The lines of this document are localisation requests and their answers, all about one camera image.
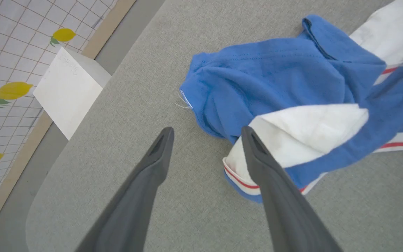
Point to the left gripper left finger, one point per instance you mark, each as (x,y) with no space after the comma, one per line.
(135,203)

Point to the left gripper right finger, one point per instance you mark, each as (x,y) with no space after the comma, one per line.
(285,210)

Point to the blue and white garment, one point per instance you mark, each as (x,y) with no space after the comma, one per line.
(275,70)

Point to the white box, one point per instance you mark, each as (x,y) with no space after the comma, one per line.
(68,91)

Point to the lemon print partition panel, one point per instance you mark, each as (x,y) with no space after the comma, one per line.
(12,45)

